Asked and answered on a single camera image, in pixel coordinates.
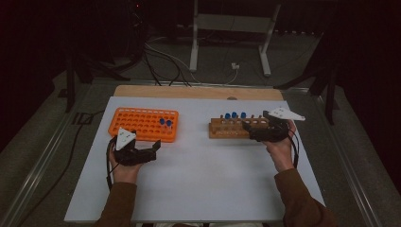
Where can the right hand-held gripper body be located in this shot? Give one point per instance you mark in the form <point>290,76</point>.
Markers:
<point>271,132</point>

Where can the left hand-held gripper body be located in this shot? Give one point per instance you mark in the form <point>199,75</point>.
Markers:
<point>132,156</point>

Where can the orange plastic tube rack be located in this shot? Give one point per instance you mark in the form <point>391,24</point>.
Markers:
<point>142,123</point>

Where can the wooden tube rack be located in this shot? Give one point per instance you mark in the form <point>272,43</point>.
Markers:
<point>231,129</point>

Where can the person's left hand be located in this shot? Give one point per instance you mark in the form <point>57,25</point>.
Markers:
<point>126,173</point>

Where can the person's right hand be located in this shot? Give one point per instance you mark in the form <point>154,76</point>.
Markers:
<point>282,154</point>

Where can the white table board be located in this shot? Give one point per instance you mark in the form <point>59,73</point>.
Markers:
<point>201,176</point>

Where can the white plug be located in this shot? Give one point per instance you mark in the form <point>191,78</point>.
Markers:
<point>235,66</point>

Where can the black stand legs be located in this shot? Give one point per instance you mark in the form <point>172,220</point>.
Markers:
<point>71,85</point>
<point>329,101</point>

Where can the grey metal stand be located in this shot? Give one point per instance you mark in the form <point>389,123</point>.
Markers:
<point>233,23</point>

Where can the metal floor rail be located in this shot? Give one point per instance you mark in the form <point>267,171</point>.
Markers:
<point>350,164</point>
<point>41,160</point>

